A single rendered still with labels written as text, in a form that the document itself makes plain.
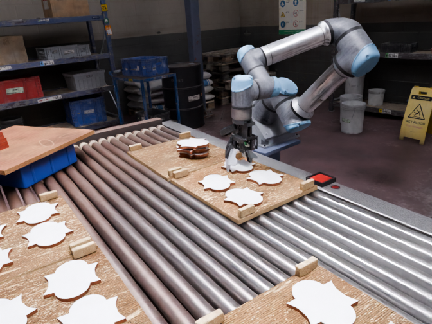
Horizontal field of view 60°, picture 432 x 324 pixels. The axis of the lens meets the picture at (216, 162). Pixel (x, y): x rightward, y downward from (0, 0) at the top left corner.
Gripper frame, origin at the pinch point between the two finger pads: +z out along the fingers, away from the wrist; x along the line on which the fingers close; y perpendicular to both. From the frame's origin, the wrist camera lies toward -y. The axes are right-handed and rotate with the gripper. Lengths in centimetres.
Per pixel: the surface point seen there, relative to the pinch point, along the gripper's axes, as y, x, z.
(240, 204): 25.8, -20.0, -2.1
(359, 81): -221, 407, 62
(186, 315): 52, -57, -1
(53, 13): -433, 48, -43
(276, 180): 20.9, 0.1, -1.8
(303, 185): 31.2, 2.6, -3.4
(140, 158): -38.4, -24.2, 3.2
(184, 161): -21.7, -11.8, 2.1
